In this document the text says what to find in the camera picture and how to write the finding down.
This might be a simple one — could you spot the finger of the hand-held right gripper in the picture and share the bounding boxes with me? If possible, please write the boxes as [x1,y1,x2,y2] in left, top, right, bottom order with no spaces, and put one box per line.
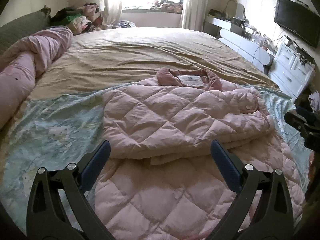
[296,106,318,125]
[284,112,309,132]

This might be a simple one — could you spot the cluster of cosmetic bottles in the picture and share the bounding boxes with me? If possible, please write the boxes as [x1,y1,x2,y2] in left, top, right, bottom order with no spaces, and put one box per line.
[231,17,273,45]

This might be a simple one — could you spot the tan bed sheet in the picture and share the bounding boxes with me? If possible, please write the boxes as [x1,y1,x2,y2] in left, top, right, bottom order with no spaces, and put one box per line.
[29,26,280,103]

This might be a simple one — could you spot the vanity mirror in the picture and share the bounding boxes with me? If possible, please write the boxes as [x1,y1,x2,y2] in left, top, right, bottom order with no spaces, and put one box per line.
[226,0,247,22]

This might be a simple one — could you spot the cream curtain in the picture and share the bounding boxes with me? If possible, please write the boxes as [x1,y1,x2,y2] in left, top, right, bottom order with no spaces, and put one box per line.
[180,0,209,32]
[99,0,123,28]

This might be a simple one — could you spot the person's right forearm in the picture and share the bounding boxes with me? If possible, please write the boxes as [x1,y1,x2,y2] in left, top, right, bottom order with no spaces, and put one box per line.
[300,180,320,232]

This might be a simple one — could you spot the black cable bundle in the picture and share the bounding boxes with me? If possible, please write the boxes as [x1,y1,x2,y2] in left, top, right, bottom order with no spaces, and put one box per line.
[285,36,317,65]

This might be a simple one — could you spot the pink quilted jacket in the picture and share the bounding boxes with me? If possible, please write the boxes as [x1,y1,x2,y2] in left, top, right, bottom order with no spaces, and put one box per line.
[94,66,308,240]

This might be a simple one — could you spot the white crumpled cloth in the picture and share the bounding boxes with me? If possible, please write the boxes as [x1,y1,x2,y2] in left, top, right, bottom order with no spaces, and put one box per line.
[308,92,320,112]

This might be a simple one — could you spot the clothes pile on windowsill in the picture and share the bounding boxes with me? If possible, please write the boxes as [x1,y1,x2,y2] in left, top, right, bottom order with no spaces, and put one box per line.
[151,0,184,12]

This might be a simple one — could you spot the pile of mixed clothes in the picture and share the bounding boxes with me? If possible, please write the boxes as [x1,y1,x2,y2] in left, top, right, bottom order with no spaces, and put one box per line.
[51,3,103,34]

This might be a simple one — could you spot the white chest of drawers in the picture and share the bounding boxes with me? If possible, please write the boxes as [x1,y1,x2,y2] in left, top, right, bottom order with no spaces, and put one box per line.
[267,42,315,99]

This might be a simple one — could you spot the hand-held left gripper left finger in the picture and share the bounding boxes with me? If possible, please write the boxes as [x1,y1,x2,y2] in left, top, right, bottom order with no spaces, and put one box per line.
[26,140,112,240]

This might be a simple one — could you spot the grey pillow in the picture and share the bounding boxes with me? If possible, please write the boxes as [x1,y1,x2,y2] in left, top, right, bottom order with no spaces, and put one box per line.
[0,5,52,55]

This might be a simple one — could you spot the pink rolled duvet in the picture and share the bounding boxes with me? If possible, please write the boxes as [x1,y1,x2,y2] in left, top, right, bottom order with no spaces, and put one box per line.
[0,26,74,130]

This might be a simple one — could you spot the dark crumpled cloth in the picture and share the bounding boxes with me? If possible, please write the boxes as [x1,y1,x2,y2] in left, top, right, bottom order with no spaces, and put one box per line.
[112,21,137,29]

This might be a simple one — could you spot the black wall television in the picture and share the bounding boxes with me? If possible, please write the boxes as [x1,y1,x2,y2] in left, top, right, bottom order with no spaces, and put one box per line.
[274,0,320,48]

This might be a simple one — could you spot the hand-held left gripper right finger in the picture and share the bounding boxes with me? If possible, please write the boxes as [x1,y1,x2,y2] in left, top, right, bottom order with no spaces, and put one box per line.
[210,140,293,240]

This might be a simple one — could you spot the white and grey vanity table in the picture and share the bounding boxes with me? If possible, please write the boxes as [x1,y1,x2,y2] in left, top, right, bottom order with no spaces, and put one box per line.
[204,17,274,73]

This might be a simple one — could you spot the person's right hand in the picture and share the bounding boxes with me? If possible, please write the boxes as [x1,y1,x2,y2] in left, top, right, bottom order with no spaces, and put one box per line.
[308,152,320,183]

